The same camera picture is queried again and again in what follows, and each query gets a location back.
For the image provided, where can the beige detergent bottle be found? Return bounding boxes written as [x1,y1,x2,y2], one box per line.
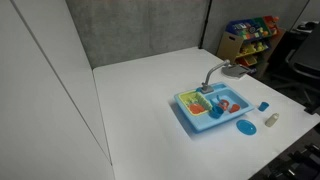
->
[264,112,280,128]

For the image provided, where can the yellow-green toy dish rack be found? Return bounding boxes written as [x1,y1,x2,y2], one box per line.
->
[178,91,213,117]

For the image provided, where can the orange toy plate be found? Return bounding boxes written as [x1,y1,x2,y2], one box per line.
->
[188,103,206,115]

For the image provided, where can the grey toy faucet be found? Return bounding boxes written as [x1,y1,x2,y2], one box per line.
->
[200,59,232,94]

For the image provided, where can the blue toy pot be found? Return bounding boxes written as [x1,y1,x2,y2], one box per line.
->
[208,105,225,120]

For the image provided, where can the blue toy fork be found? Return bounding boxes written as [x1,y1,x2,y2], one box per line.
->
[215,95,228,106]

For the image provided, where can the light blue toy sink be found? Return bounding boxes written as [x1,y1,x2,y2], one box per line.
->
[173,81,256,133]

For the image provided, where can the orange toy pan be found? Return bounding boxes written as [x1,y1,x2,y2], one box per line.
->
[218,99,230,112]

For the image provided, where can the grey metal mounting plate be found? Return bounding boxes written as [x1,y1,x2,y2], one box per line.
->
[221,63,252,80]

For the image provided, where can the orange toy cup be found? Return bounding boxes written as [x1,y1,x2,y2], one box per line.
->
[229,103,241,114]

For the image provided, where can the wooden toy shelf colourful bins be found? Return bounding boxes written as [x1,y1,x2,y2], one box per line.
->
[216,15,287,79]

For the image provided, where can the blue toy plate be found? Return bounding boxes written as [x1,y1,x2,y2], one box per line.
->
[235,119,258,136]

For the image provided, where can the small blue toy cup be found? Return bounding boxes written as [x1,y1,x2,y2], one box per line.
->
[257,101,270,112]

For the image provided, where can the black office chair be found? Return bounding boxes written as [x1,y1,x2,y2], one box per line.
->
[269,23,320,104]

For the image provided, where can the black table clamp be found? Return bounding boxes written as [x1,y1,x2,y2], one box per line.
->
[304,102,320,116]

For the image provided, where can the black robot stand hardware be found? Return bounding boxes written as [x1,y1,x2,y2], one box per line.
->
[249,124,320,180]

